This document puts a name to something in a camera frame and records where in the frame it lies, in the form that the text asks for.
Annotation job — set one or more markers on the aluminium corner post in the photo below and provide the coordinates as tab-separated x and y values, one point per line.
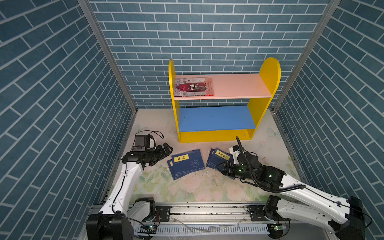
318	30
92	20

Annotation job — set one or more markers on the pink red cover book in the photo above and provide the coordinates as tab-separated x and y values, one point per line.
193	87

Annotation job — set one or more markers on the right aluminium corner post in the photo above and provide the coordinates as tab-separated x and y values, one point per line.
318	30

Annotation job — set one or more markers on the navy book under right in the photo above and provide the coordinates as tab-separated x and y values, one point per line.
208	161

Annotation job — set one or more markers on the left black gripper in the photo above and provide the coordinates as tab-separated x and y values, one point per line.
161	154

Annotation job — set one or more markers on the left green circuit board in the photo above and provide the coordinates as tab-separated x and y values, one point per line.
147	230

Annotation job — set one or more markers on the yellow pink blue bookshelf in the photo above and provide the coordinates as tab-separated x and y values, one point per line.
225	123

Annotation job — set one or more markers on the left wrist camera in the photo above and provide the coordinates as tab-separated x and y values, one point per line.
144	143

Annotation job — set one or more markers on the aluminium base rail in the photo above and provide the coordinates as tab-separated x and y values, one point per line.
225	214

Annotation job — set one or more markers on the white slotted cable duct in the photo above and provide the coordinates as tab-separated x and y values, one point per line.
209	230

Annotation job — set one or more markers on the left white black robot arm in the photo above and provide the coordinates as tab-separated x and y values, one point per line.
115	220

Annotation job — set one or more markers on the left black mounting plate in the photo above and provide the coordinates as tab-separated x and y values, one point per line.
162	214

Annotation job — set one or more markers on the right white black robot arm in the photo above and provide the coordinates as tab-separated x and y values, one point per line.
291	199

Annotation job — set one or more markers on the left aluminium corner post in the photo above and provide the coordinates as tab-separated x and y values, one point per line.
92	20

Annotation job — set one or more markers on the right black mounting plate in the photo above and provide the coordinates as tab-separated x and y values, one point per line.
256	213

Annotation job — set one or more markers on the navy book bottom left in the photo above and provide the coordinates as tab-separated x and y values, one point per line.
171	168

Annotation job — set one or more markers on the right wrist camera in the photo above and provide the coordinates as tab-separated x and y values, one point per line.
235	152

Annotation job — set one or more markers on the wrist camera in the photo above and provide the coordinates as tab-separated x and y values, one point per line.
144	143
235	152

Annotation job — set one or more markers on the navy book paw print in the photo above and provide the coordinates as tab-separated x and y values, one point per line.
188	162

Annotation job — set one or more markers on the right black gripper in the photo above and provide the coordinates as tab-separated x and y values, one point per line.
223	169

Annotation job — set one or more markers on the navy book top right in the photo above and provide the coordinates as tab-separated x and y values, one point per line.
219	157

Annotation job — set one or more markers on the black mounting plate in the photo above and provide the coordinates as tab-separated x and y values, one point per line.
162	214
256	213

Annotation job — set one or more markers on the right green circuit board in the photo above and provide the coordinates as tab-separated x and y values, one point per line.
276	231

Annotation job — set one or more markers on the green circuit board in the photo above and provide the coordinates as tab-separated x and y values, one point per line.
147	230
276	231

